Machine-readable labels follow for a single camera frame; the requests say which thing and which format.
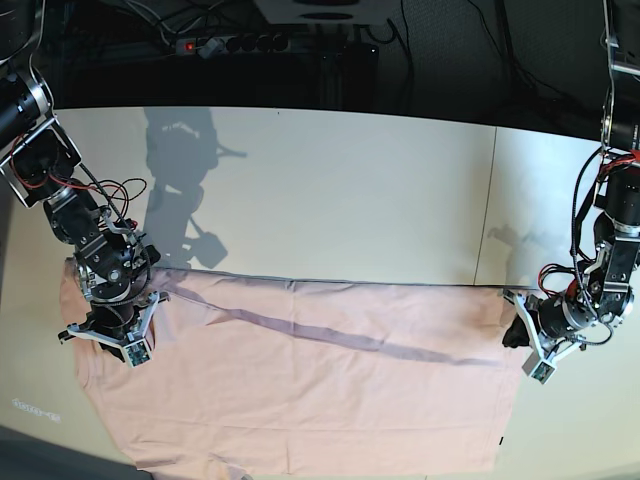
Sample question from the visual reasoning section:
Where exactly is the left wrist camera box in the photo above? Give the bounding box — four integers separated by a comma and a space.
522, 352, 556, 385

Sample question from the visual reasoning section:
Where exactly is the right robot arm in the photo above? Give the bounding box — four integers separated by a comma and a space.
1, 69, 168, 367

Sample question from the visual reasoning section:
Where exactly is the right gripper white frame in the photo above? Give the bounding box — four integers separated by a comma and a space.
58, 291, 169, 361

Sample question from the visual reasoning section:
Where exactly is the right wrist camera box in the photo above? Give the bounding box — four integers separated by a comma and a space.
121, 339, 152, 368

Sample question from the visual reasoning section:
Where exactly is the pink T-shirt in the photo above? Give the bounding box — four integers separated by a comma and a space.
73, 270, 523, 479

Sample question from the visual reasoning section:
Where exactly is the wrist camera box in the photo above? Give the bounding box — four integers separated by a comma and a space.
121, 339, 152, 368
522, 352, 556, 385

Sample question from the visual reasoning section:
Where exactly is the black power strip red switch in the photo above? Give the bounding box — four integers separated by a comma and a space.
175, 33, 292, 59

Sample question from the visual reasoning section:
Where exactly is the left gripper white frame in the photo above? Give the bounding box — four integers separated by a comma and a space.
502, 289, 613, 370

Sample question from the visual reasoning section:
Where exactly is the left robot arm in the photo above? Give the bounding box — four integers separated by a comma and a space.
502, 1, 639, 384

